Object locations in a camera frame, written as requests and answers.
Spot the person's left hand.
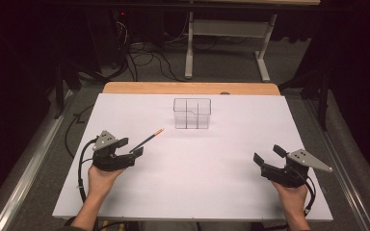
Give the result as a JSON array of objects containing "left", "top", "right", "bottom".
[{"left": 87, "top": 165, "right": 125, "bottom": 200}]

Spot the black computer tower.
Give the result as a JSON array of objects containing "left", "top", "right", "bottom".
[{"left": 86, "top": 8, "right": 130, "bottom": 72}]

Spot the metal floor rail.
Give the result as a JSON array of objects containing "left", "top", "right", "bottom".
[
  {"left": 0, "top": 90, "right": 75, "bottom": 231},
  {"left": 304, "top": 99, "right": 370, "bottom": 231}
]

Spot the white-legged desk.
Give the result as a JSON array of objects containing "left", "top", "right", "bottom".
[{"left": 179, "top": 0, "right": 322, "bottom": 83}]

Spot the wooden table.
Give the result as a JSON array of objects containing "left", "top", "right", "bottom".
[{"left": 102, "top": 81, "right": 281, "bottom": 96}]

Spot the black metal stand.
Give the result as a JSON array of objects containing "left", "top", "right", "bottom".
[
  {"left": 277, "top": 68, "right": 330, "bottom": 132},
  {"left": 52, "top": 61, "right": 82, "bottom": 120}
]

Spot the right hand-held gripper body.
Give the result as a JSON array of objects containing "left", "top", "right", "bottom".
[{"left": 260, "top": 148, "right": 333, "bottom": 189}]

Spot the white table cover board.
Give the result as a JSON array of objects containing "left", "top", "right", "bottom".
[{"left": 51, "top": 92, "right": 334, "bottom": 222}]

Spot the tangle of black floor cables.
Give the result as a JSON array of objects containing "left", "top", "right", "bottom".
[{"left": 110, "top": 13, "right": 187, "bottom": 83}]

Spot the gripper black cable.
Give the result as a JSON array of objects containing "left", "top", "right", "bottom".
[
  {"left": 76, "top": 138, "right": 99, "bottom": 204},
  {"left": 297, "top": 172, "right": 317, "bottom": 217}
]

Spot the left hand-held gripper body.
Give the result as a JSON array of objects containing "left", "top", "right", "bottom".
[{"left": 91, "top": 130, "right": 137, "bottom": 172}]

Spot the clear plastic organizer box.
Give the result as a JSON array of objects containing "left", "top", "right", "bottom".
[{"left": 172, "top": 97, "right": 212, "bottom": 130}]

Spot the black pencil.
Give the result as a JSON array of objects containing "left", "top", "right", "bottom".
[{"left": 129, "top": 127, "right": 165, "bottom": 153}]

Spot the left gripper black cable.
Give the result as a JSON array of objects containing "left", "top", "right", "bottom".
[{"left": 76, "top": 138, "right": 99, "bottom": 204}]

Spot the black floor cable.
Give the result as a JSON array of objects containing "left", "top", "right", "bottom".
[{"left": 65, "top": 104, "right": 95, "bottom": 159}]

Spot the person's dark sleeve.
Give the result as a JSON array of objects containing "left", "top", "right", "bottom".
[{"left": 57, "top": 225, "right": 89, "bottom": 231}]

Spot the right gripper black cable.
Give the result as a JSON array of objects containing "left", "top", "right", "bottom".
[{"left": 297, "top": 172, "right": 317, "bottom": 217}]

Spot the person's right hand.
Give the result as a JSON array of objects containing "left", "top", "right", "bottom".
[{"left": 271, "top": 181, "right": 309, "bottom": 217}]

